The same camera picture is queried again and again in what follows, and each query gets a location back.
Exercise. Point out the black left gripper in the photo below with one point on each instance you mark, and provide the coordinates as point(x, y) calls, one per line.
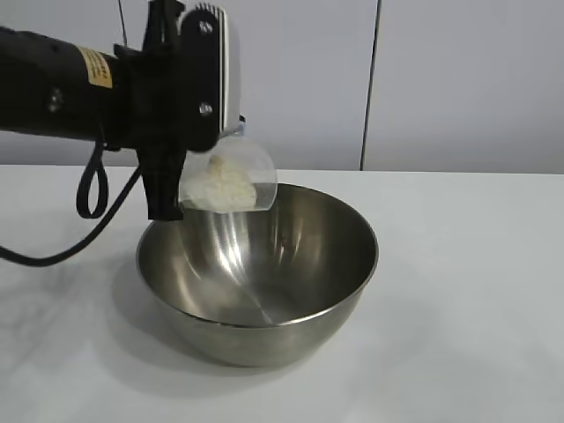
point(154, 101)

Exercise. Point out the white rice grains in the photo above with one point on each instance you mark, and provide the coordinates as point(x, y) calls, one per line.
point(229, 185)

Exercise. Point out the clear plastic measuring cup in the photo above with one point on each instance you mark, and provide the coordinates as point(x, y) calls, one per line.
point(264, 176)

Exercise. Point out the stainless steel mixing bowl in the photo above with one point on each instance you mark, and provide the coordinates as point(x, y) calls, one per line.
point(286, 264)

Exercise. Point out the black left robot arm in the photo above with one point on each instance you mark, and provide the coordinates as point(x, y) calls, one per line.
point(44, 88)

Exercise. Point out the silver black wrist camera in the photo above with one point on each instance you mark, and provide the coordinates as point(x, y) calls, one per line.
point(207, 66)

